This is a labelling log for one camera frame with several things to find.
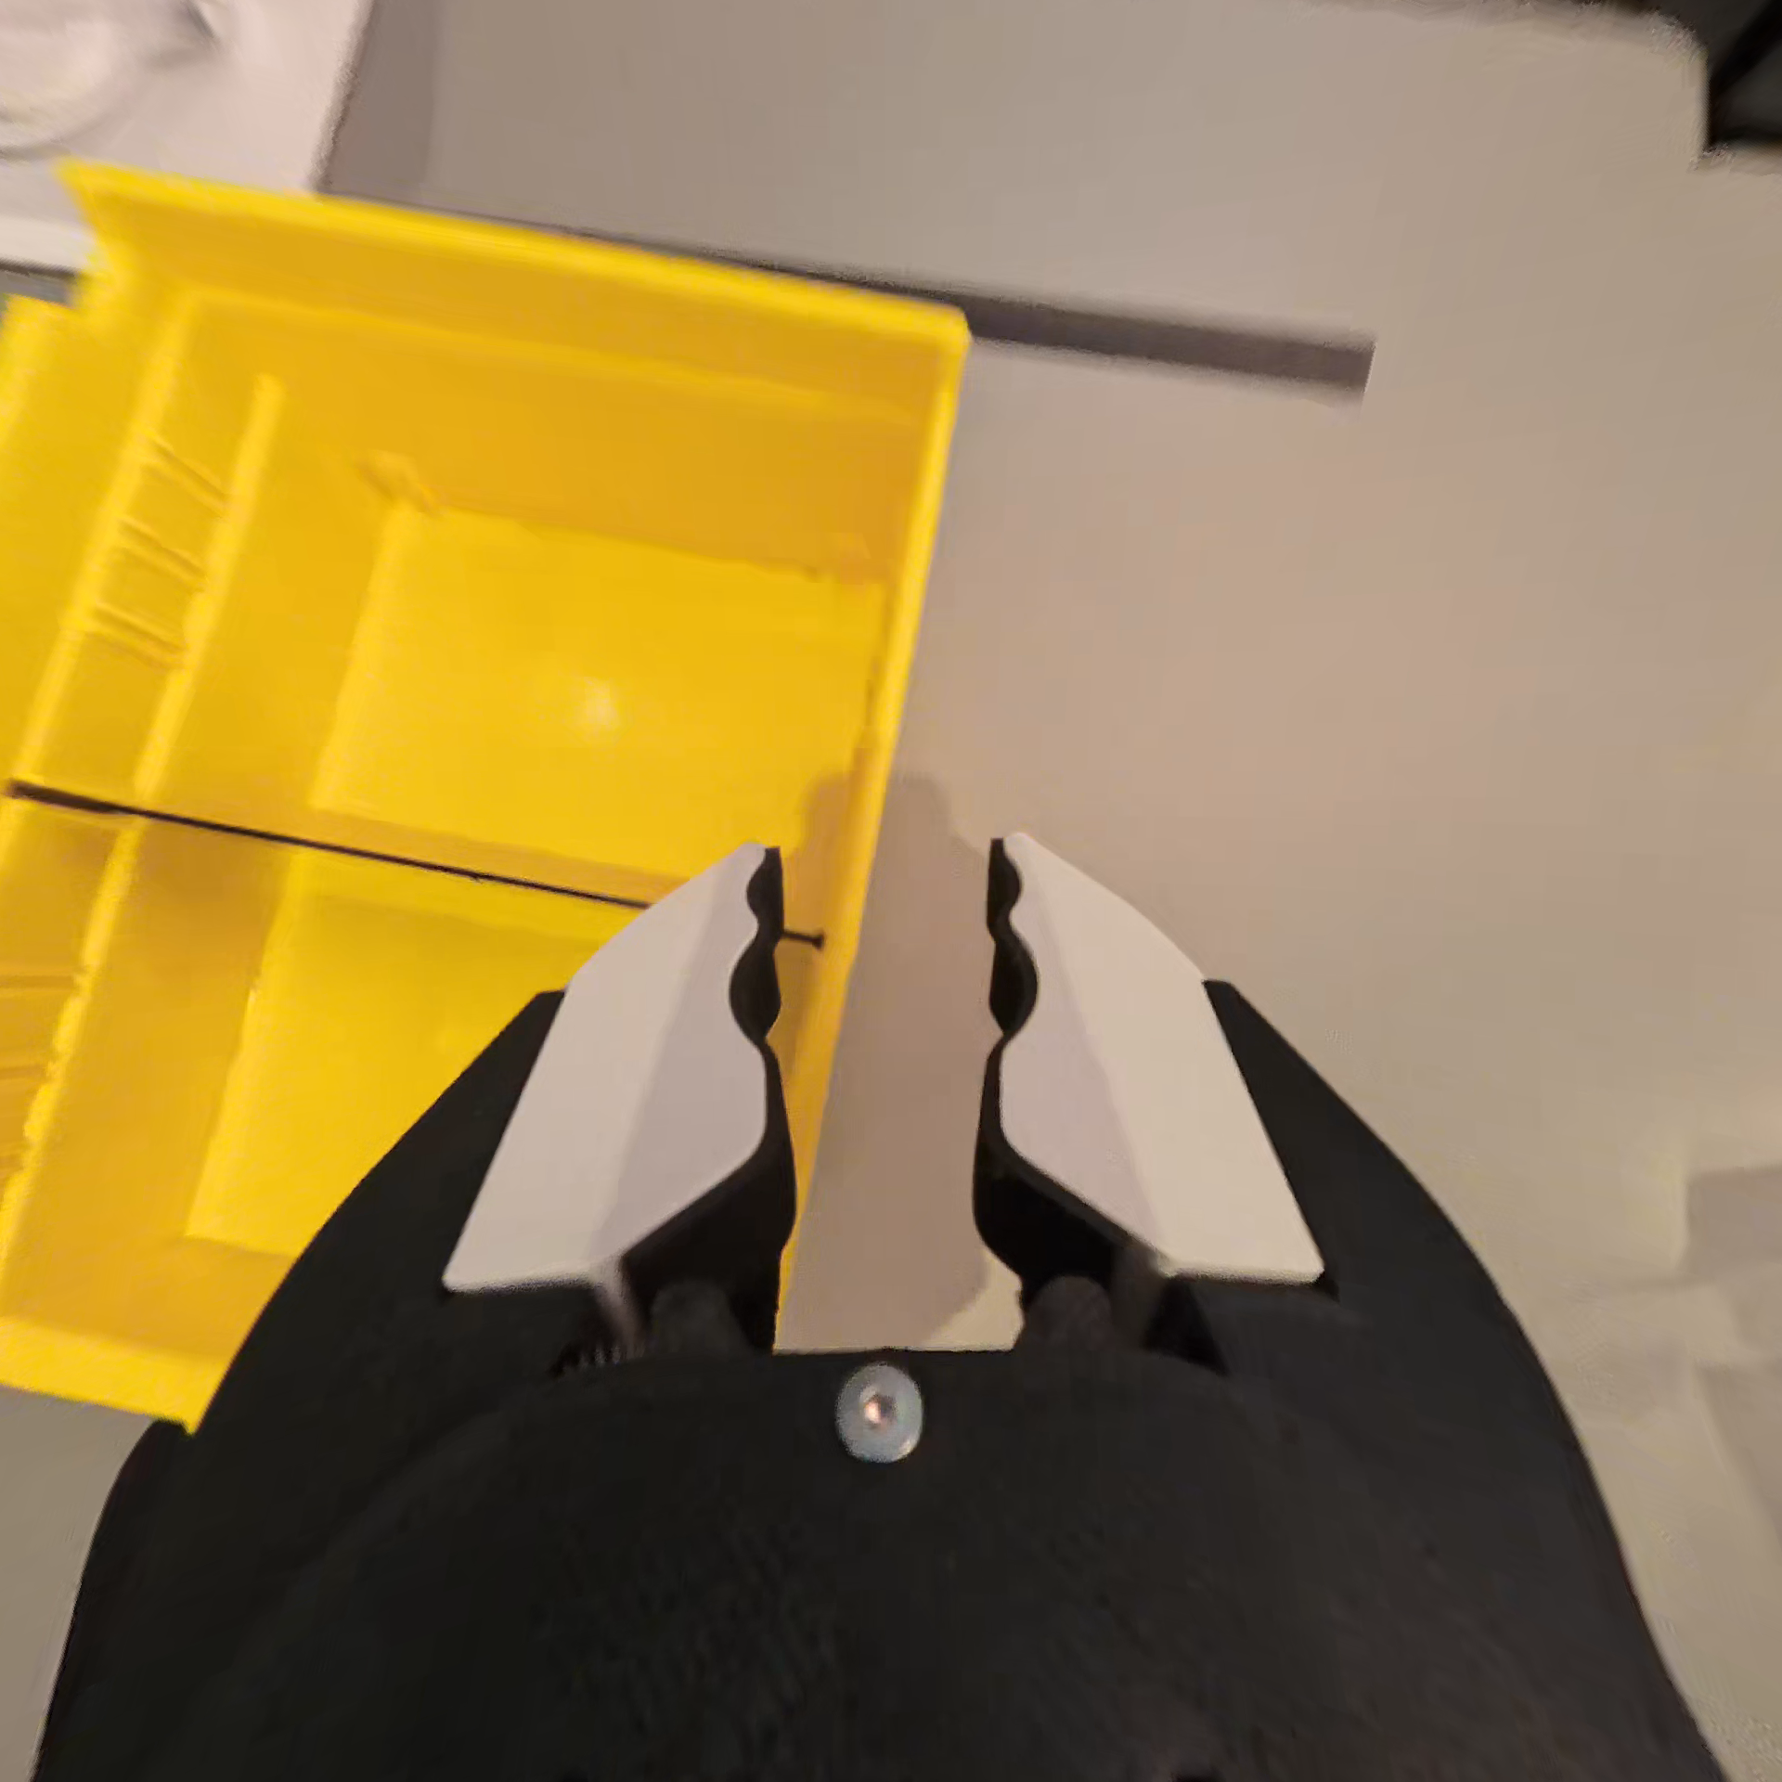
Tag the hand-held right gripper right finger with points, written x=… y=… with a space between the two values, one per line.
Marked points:
x=1154 y=1114

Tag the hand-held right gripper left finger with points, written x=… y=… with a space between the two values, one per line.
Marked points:
x=626 y=1114

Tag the yellow plastic bin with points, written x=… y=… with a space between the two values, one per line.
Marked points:
x=556 y=669

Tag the thin black yellow-bin divider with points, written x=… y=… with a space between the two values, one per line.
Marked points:
x=349 y=853

